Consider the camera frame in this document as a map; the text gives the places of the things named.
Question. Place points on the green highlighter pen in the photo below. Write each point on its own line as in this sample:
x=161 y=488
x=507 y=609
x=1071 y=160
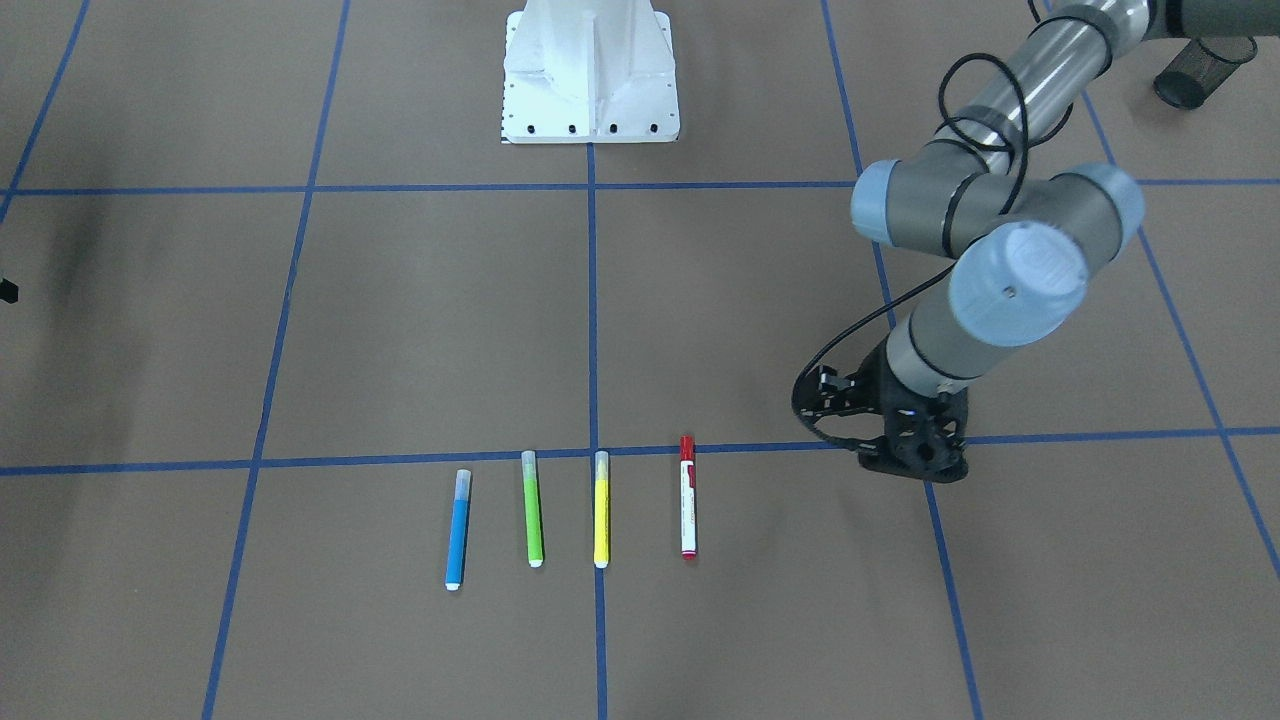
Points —
x=532 y=509

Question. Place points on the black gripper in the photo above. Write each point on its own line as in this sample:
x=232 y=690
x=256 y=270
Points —
x=872 y=392

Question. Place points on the red white marker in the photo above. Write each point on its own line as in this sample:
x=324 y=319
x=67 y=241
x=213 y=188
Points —
x=688 y=513

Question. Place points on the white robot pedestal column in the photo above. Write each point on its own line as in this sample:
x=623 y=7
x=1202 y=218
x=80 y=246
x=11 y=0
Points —
x=589 y=72

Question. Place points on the blue highlighter pen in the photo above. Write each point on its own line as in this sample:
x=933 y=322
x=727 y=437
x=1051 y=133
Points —
x=457 y=542

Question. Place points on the near black mesh pen cup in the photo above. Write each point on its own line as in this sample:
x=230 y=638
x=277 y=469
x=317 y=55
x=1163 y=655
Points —
x=1201 y=68

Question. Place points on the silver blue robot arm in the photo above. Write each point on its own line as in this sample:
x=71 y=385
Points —
x=1022 y=252

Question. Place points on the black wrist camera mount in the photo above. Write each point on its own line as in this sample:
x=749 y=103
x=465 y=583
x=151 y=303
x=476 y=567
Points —
x=821 y=391

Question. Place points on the yellow highlighter pen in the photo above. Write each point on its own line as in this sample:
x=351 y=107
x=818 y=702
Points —
x=601 y=509

